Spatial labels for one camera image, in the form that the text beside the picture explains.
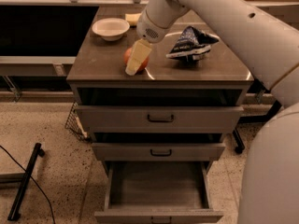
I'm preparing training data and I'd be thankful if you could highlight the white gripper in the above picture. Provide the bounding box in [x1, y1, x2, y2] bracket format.
[125, 9, 169, 76]

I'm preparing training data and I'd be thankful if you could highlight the red apple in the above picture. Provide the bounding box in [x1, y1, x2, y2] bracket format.
[123, 48, 150, 76]

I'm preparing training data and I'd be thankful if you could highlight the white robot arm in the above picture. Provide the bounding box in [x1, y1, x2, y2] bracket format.
[136, 0, 299, 224]

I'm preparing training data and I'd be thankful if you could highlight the grey drawer cabinet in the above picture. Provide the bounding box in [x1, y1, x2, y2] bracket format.
[66, 5, 255, 176]

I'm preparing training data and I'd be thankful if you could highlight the top drawer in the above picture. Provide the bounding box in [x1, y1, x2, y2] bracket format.
[76, 105, 243, 133]

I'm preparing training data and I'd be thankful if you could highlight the drawer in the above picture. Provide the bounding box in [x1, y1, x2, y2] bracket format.
[94, 161, 223, 224]
[92, 143, 225, 161]
[76, 105, 243, 133]

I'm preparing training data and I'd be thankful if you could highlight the middle drawer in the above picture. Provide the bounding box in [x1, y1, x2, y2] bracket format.
[92, 143, 225, 161]

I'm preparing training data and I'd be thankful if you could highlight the bottom drawer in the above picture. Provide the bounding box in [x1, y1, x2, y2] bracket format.
[94, 161, 223, 224]

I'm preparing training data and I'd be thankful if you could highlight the yellow sponge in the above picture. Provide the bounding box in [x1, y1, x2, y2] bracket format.
[125, 13, 141, 27]

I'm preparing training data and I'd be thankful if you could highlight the white bowl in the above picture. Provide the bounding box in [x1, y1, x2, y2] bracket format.
[92, 18, 130, 41]

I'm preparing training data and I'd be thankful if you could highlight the black metal bar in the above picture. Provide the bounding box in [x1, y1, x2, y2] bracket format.
[7, 143, 44, 221]

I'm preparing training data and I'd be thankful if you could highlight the wire mesh basket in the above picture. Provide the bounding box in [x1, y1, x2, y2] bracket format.
[64, 102, 90, 142]

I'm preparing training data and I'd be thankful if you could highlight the black table leg frame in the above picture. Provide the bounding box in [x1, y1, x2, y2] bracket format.
[233, 101, 282, 154]

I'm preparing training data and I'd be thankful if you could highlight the black cable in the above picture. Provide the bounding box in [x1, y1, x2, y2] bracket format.
[0, 145, 56, 224]

